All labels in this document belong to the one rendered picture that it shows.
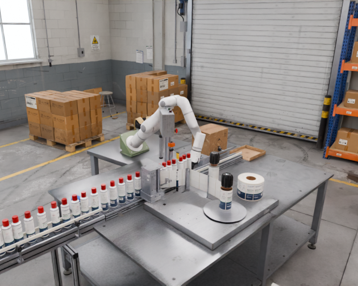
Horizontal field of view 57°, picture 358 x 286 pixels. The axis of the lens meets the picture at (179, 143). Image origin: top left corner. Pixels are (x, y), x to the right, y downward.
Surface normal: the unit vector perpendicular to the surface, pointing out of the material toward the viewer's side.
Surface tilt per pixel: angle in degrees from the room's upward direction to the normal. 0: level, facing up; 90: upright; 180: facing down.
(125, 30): 90
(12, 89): 90
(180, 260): 0
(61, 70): 90
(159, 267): 0
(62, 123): 90
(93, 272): 1
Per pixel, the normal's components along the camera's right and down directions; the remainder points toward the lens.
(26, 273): 0.01, -0.94
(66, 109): 0.82, 0.21
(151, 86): -0.54, 0.28
